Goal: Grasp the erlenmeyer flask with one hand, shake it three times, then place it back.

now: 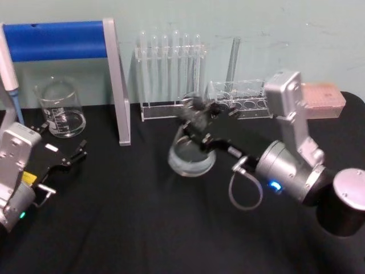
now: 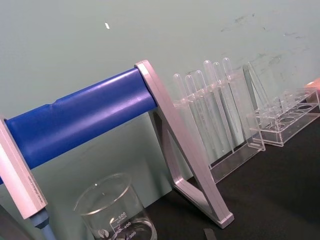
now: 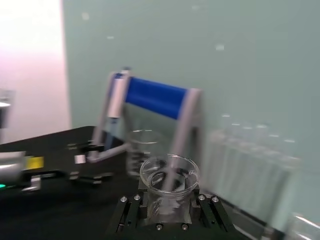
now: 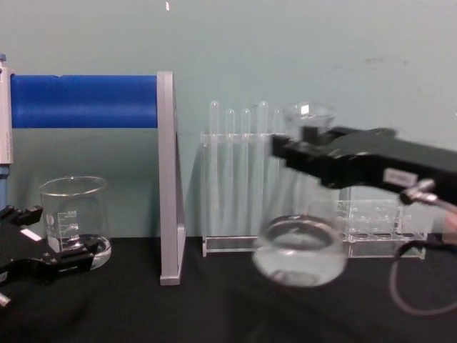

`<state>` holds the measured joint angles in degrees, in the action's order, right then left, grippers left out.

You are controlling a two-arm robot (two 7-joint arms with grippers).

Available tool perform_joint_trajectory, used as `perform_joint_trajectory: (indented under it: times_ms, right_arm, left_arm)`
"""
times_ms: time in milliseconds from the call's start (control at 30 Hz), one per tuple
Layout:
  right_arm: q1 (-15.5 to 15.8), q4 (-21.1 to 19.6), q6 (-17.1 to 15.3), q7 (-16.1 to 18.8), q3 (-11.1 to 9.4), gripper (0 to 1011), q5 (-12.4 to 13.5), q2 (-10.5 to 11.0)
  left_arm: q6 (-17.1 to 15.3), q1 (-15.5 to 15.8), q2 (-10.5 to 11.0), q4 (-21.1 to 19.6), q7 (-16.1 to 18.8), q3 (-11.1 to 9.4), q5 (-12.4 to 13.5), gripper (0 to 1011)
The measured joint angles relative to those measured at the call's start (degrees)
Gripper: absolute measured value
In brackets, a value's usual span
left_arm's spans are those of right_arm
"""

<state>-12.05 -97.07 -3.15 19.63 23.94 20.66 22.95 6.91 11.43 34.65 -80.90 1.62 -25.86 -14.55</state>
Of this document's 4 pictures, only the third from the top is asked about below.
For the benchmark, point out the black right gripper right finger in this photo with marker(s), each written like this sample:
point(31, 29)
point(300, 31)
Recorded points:
point(212, 212)

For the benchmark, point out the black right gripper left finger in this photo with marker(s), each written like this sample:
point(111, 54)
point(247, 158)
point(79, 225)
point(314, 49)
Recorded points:
point(130, 212)

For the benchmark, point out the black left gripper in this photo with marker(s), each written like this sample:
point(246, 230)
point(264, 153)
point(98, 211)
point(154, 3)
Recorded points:
point(47, 165)

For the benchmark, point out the clear glass beaker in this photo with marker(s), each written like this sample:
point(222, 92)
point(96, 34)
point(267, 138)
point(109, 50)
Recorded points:
point(170, 175)
point(143, 142)

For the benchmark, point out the black table cloth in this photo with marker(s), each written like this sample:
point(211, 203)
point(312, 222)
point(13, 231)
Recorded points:
point(75, 215)

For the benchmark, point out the clear test tube rack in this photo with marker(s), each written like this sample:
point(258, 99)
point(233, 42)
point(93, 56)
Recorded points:
point(250, 162)

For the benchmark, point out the grey stand with blue bar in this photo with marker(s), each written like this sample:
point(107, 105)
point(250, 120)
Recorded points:
point(155, 97)

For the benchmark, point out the clear plastic container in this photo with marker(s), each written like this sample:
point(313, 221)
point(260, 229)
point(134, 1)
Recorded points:
point(305, 227)

